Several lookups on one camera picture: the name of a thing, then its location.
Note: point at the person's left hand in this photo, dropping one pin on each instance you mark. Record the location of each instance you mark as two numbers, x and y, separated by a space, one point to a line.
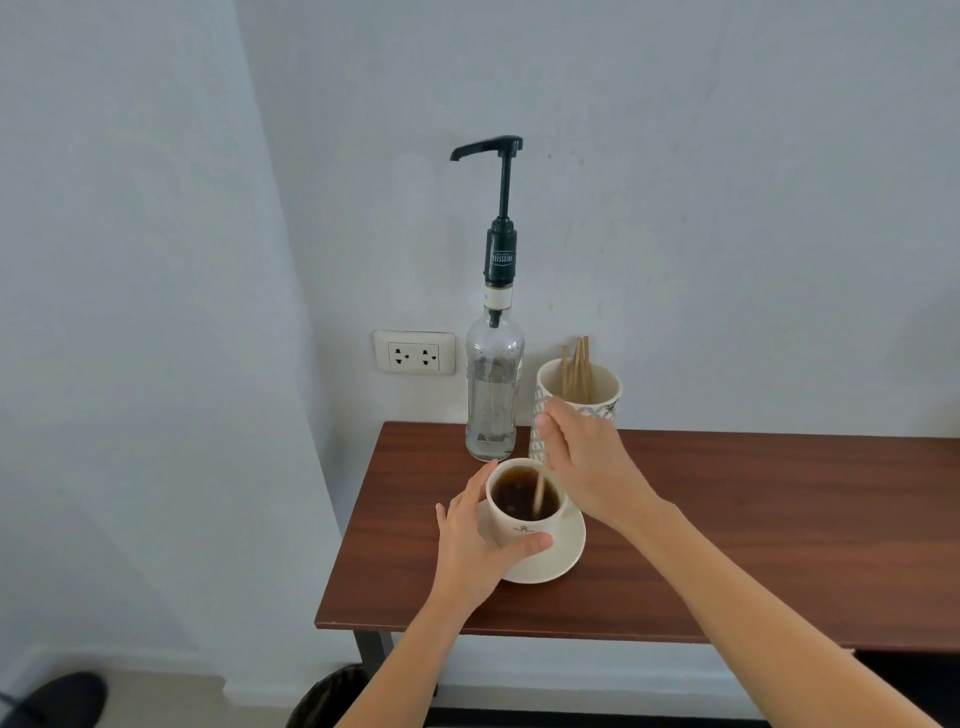
465 556

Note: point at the person's right hand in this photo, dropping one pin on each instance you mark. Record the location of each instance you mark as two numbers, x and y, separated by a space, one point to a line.
596 469

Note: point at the person's left thumb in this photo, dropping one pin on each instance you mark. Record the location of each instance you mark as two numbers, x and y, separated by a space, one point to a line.
517 549

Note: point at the person's left middle finger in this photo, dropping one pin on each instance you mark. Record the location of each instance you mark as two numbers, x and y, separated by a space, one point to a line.
442 517

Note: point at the person's right fingers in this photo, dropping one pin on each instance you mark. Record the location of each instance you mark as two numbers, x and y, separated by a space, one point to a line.
553 435

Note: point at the white coffee cup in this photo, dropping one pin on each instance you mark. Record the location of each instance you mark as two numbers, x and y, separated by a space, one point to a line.
524 510

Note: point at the wooden stir stick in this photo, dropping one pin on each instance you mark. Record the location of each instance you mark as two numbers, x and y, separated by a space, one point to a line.
539 491

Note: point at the person's left forearm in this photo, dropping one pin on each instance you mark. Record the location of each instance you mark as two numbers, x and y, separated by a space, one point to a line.
409 670

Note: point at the person's right forearm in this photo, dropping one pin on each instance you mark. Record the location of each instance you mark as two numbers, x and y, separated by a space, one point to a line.
757 622

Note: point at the white saucer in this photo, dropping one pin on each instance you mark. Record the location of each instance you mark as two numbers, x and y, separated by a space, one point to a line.
551 551

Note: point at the white patterned paper cup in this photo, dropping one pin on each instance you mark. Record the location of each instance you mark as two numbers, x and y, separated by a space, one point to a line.
596 394

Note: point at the bundle of wooden stirrers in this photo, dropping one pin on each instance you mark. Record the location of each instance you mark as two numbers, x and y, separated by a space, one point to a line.
578 369

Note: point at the clear glass syrup bottle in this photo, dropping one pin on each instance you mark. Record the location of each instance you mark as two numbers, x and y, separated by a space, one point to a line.
493 390

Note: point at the black trash bin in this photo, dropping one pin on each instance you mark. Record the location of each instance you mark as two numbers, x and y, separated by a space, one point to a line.
330 697

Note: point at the brown wooden table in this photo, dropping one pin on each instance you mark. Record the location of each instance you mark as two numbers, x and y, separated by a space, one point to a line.
750 525

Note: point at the black bottle pump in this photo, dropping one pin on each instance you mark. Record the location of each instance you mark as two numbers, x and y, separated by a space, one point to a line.
501 225

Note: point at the black shoe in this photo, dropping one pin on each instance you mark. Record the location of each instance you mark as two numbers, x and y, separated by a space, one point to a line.
56 701

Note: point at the white wall power socket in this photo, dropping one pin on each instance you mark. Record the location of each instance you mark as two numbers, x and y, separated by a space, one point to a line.
414 352

